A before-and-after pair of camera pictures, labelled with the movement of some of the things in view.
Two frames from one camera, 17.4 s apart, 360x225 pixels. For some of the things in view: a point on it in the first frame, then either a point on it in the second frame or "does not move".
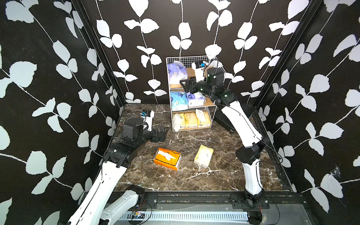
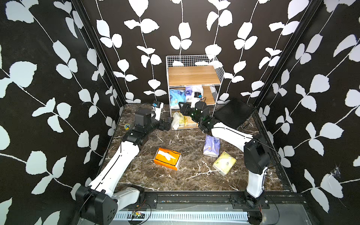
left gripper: (162, 135) to (167, 123)
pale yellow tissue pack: (204, 156) to (224, 163)
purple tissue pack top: (177, 71) to (212, 146)
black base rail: (209, 201) does not move
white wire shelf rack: (189, 111) does not move
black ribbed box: (220, 117) does not move
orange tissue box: (167, 158) does not move
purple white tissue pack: (195, 100) does not move
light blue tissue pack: (179, 100) does not move
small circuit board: (138, 215) does not move
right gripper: (191, 83) to (187, 109)
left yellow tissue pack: (178, 121) does not move
